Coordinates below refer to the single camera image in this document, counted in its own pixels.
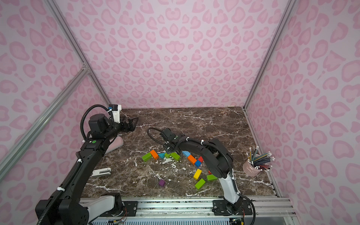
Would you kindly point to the teal triangle block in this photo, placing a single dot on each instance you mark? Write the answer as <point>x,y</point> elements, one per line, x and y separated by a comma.
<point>162,155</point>

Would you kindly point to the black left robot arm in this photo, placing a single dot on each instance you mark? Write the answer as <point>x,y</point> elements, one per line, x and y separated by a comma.
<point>63,207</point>

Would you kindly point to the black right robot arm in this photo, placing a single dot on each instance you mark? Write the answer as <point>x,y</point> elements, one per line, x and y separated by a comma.
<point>218,160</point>

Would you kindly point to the yellow block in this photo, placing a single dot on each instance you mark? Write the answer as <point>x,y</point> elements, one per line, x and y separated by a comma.
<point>197,174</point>

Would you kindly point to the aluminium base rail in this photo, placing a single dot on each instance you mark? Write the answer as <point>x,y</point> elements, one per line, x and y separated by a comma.
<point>180,211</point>

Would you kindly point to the green block bottom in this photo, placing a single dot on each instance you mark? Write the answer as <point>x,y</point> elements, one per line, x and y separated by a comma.
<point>200,184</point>

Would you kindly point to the purple cube block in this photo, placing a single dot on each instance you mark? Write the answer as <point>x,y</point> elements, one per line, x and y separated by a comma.
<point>162,183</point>

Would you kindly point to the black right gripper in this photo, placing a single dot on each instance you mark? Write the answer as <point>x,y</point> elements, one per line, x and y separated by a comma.
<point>166,135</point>

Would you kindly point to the bundle of pencils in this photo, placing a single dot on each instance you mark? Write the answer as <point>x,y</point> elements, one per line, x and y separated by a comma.
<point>260,161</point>

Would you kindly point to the white stapler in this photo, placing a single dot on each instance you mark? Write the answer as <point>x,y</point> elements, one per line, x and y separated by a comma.
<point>101,172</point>

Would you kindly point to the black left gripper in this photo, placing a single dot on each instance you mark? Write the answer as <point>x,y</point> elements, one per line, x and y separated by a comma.
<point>126,125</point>

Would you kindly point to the orange block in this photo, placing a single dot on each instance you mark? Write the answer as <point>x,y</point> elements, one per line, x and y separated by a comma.
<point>192,159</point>
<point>154,154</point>

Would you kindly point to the light blue block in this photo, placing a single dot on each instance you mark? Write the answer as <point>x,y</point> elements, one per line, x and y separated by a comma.
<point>186,153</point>

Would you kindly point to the pink pencil case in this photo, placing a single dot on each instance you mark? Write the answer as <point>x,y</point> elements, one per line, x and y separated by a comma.
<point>118,143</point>

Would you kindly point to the blue cube block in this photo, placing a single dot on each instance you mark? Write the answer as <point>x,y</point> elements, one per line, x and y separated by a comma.
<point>197,163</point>

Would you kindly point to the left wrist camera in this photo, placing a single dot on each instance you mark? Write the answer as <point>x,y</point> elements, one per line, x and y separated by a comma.
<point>114,111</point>

